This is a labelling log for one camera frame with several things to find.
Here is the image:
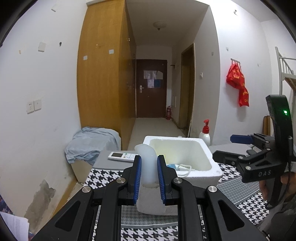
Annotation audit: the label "white foam strip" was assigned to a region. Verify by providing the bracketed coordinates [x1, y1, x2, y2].
[134, 144, 159, 188]

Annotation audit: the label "blue face mask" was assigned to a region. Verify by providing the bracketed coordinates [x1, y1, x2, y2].
[166, 164, 179, 170]

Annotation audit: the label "person's right hand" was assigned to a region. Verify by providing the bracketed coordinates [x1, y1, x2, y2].
[259, 172, 295, 210]

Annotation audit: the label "white pump lotion bottle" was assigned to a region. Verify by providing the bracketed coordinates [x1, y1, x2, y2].
[199, 120, 211, 146]

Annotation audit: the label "houndstooth table mat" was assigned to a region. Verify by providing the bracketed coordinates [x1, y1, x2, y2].
[91, 156, 266, 240]

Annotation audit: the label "white styrofoam box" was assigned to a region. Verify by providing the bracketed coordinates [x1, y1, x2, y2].
[134, 136, 223, 216]

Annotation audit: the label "papers stack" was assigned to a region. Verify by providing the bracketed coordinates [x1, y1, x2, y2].
[1, 212, 29, 241]

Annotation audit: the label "red hanging plastic bags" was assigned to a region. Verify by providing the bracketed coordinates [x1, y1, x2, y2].
[226, 62, 249, 107]

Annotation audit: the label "side wooden door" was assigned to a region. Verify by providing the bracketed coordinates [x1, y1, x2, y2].
[179, 44, 196, 137]

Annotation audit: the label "grey-blue crumpled cloth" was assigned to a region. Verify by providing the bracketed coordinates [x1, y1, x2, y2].
[65, 127, 121, 166]

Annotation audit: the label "red fire extinguisher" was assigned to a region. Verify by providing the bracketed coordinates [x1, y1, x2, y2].
[166, 106, 171, 120]

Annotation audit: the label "white remote control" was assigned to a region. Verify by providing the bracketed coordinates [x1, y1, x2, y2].
[108, 152, 137, 162]

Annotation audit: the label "dark brown entrance door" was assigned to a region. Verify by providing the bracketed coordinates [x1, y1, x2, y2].
[136, 59, 168, 118]

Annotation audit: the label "ceiling lamp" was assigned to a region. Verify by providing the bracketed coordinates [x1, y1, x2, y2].
[153, 21, 167, 31]

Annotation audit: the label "wooden wardrobe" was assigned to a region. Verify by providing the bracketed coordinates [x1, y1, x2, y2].
[77, 1, 136, 150]

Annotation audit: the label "wooden sticks against wall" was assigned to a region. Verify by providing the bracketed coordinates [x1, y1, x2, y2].
[263, 115, 270, 136]

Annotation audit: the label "metal bunk bed frame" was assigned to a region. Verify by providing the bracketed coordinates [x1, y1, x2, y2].
[275, 47, 295, 107]

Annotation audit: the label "white wall socket pair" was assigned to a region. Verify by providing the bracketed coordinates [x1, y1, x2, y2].
[26, 99, 42, 114]

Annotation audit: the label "white wall switch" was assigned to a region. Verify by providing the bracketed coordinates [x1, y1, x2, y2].
[38, 42, 46, 52]

